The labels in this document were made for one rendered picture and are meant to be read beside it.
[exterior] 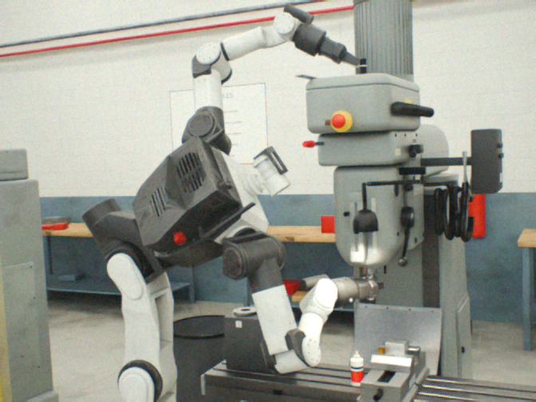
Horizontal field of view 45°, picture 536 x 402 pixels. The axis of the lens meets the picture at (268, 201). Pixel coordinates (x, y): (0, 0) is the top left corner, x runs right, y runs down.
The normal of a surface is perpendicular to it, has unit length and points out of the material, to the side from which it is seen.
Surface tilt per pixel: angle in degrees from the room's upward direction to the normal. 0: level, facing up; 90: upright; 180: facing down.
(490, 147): 90
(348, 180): 90
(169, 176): 74
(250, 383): 90
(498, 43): 90
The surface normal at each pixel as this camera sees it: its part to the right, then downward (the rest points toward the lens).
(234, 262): -0.77, 0.12
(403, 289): -0.42, 0.09
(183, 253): 0.18, 0.86
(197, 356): -0.10, 0.15
